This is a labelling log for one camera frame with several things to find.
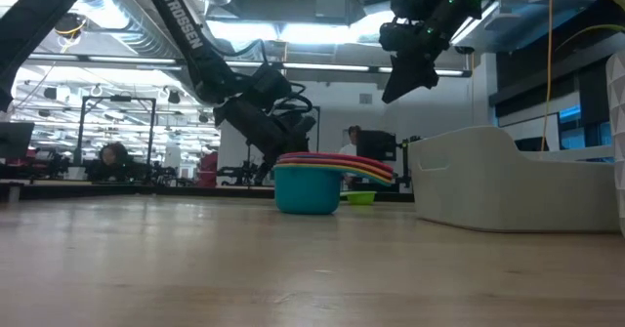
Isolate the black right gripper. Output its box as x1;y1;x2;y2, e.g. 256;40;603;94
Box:
378;0;487;105

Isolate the white faceted plant pot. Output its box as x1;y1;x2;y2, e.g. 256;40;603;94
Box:
604;51;625;238

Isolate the black monitor on stand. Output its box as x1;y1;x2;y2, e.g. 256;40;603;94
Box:
355;130;397;163

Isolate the person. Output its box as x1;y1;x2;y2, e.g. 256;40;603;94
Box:
87;142;147;183
338;125;363;191

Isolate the black ceiling fixture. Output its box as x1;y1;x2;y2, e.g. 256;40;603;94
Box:
52;12;88;40

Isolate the black monitor stand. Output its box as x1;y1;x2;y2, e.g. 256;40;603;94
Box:
394;135;422;192

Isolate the green measuring cup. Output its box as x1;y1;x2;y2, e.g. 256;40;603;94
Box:
340;190;378;207

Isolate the black computer monitor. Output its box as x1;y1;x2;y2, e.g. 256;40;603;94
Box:
0;121;36;161

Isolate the black gantry frame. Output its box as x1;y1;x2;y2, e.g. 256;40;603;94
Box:
72;94;157;168

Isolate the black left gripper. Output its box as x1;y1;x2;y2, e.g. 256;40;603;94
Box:
213;95;318;187

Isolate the hanging yellow cable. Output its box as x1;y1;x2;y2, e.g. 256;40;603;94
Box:
539;0;556;152

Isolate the teal measuring cup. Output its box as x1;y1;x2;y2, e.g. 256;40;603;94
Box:
272;164;393;217

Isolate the white plastic basket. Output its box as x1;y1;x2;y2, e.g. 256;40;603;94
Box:
406;125;621;234

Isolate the red chair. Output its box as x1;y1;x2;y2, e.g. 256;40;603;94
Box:
196;150;220;187

